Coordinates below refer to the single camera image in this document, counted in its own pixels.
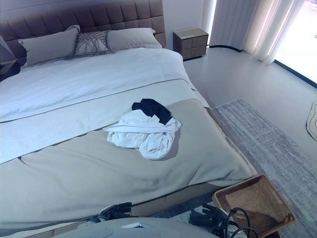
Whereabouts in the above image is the robot left black hand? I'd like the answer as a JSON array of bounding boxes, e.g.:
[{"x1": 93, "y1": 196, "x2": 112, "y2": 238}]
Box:
[{"x1": 108, "y1": 202, "x2": 133, "y2": 216}]

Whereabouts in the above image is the robot right black hand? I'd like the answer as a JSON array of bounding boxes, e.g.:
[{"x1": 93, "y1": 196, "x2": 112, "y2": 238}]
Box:
[{"x1": 189, "y1": 203, "x2": 225, "y2": 226}]

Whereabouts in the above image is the brown woven wicker basket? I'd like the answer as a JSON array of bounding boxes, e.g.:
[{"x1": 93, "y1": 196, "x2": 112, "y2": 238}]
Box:
[{"x1": 212, "y1": 174, "x2": 297, "y2": 236}]

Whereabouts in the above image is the large bed with grey bedding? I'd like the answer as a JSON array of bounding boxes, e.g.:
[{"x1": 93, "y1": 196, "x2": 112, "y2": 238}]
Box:
[{"x1": 0, "y1": 47, "x2": 258, "y2": 236}]

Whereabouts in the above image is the robot grey torso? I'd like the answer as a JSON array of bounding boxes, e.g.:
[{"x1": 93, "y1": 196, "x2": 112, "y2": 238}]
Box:
[{"x1": 51, "y1": 217, "x2": 223, "y2": 238}]

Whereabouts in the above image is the white crumpled garment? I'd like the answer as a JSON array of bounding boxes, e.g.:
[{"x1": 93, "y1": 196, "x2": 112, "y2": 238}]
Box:
[{"x1": 103, "y1": 110, "x2": 182, "y2": 160}]

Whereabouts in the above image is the grey striped floor rug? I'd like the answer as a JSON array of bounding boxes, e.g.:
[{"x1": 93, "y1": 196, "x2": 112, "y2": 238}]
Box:
[{"x1": 158, "y1": 98, "x2": 317, "y2": 238}]

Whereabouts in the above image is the black crumpled garment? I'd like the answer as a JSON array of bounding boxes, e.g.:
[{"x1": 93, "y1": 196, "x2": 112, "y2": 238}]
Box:
[{"x1": 131, "y1": 98, "x2": 172, "y2": 126}]

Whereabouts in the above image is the cream round rug black outline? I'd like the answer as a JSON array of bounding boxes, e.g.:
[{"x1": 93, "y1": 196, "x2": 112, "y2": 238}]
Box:
[{"x1": 306, "y1": 100, "x2": 317, "y2": 140}]

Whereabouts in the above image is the patterned grey decorative cushion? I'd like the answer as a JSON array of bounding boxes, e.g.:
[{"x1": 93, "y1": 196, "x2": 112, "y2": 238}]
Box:
[{"x1": 73, "y1": 30, "x2": 111, "y2": 58}]

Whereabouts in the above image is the flat grey pillow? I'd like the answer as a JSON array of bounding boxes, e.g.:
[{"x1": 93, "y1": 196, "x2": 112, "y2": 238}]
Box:
[{"x1": 106, "y1": 27, "x2": 163, "y2": 53}]

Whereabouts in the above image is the brown wooden nightstand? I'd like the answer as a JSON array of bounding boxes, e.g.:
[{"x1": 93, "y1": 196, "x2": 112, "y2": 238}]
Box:
[{"x1": 172, "y1": 27, "x2": 209, "y2": 60}]

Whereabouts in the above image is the large grey pillow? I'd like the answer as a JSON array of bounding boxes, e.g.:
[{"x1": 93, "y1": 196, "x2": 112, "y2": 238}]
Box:
[{"x1": 18, "y1": 24, "x2": 81, "y2": 66}]

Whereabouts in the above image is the brown tufted headboard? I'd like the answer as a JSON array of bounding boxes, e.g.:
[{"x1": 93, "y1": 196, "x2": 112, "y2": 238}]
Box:
[{"x1": 0, "y1": 0, "x2": 166, "y2": 59}]

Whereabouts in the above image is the sheer white curtain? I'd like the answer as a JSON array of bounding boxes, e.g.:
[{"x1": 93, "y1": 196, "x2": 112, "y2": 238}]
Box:
[{"x1": 209, "y1": 0, "x2": 307, "y2": 65}]

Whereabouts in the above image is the black cable loop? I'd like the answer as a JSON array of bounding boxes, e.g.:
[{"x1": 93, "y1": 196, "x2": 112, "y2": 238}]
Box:
[{"x1": 219, "y1": 207, "x2": 269, "y2": 238}]

